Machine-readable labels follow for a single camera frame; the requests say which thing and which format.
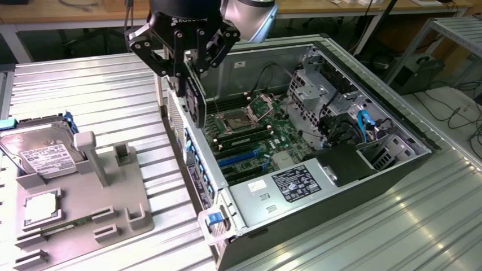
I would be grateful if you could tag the black box device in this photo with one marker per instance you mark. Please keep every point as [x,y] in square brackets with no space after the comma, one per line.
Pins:
[418,73]

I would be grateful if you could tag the silver drive cage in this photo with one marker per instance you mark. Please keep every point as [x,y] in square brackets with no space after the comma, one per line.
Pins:
[309,96]

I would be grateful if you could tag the metal socket cover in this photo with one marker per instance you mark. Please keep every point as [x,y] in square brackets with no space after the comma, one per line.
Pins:
[263,103]

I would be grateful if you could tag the green motherboard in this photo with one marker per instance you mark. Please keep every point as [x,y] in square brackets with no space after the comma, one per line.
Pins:
[290,135]

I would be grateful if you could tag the blue expansion slot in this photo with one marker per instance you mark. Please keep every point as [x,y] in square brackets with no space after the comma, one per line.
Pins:
[236,158]

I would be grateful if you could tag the metal shelf frame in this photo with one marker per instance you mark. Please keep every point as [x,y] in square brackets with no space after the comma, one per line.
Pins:
[459,31]

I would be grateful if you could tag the blue slot latch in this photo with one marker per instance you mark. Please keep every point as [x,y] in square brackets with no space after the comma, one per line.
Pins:
[187,133]
[210,192]
[199,168]
[204,179]
[188,148]

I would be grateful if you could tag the silver CPU chip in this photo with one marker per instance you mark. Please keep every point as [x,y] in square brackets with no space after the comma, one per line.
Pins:
[39,207]

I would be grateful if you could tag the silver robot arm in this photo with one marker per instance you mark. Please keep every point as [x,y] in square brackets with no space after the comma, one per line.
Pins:
[252,19]

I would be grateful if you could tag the blue case release latch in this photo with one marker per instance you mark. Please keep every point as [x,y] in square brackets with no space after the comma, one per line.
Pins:
[212,219]

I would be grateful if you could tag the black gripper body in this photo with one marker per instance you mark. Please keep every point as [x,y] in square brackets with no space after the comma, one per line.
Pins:
[184,14]

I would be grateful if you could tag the grey power supply unit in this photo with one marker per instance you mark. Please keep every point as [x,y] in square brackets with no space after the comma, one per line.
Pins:
[263,203]

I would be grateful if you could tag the CPU socket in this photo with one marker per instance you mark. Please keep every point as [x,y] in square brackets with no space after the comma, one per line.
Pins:
[236,122]

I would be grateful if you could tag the open black PC case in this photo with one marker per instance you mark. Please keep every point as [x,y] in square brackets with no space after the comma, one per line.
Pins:
[377,197]

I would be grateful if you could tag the black fan shroud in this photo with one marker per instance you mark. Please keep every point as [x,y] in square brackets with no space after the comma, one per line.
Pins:
[346,166]

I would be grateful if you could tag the green RAM stick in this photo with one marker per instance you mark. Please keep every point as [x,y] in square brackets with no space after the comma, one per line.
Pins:
[67,225]

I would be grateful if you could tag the hard disk with blue carrier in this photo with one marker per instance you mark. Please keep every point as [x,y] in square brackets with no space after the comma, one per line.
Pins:
[41,152]

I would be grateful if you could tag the wooden desk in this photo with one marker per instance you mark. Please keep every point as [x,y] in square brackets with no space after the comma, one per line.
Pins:
[56,14]

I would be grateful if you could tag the silver chipset heat sink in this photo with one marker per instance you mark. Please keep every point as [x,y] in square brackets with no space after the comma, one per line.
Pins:
[285,159]

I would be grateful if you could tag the installed black RAM stick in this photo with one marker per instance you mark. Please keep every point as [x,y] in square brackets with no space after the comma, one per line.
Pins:
[244,139]

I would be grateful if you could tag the grey plastic parts rack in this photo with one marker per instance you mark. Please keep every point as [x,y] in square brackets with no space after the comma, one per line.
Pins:
[94,203]

